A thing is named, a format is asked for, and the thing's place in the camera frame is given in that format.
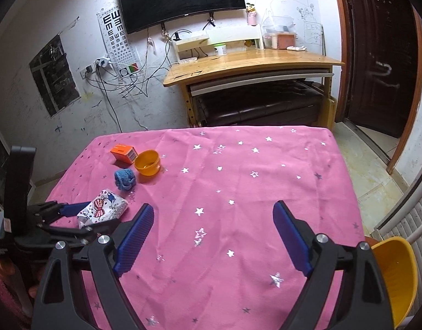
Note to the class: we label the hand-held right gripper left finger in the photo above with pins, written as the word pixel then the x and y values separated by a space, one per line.
pixel 135 237

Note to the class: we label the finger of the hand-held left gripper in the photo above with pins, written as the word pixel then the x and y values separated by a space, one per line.
pixel 72 209
pixel 77 231

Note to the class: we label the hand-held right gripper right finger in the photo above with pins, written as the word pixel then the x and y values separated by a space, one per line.
pixel 293 240

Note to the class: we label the white printed snack packet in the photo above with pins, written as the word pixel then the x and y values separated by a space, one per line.
pixel 101 208

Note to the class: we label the yellow plastic bucket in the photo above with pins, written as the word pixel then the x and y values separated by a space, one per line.
pixel 396 275

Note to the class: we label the person's left forearm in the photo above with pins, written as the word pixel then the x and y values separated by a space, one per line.
pixel 5 292

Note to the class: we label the small orange cup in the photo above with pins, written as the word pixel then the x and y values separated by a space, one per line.
pixel 147 168

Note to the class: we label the orange cardboard box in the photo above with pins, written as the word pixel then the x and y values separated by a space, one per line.
pixel 121 151

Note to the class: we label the pink star tablecloth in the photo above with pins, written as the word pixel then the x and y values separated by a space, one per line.
pixel 231 178

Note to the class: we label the white chair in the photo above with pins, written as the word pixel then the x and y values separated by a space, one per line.
pixel 400 208

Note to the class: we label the white slatted shutter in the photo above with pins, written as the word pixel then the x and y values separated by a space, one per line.
pixel 412 218

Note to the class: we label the dark leather bench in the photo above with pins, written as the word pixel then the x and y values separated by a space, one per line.
pixel 259 103

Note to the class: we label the white power socket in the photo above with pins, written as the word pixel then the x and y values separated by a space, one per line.
pixel 101 62

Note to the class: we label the eye chart poster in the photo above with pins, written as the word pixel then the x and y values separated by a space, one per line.
pixel 116 31

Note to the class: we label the wooden desk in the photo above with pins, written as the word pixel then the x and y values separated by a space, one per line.
pixel 259 62

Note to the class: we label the small white object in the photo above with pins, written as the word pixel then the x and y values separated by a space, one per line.
pixel 297 48

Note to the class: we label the clear plastic container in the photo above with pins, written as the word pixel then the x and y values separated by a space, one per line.
pixel 283 39

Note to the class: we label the white jar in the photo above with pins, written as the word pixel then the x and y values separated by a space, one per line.
pixel 220 50

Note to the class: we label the white desk shelf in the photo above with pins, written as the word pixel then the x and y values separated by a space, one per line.
pixel 231 34

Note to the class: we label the pink cup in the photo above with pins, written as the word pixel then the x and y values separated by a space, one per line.
pixel 252 19

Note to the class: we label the dark brown door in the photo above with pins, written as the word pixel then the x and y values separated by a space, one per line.
pixel 379 24

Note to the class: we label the dark wall panel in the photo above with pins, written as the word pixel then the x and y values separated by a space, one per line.
pixel 54 75

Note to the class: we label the black wall television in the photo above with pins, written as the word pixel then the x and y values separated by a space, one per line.
pixel 180 0

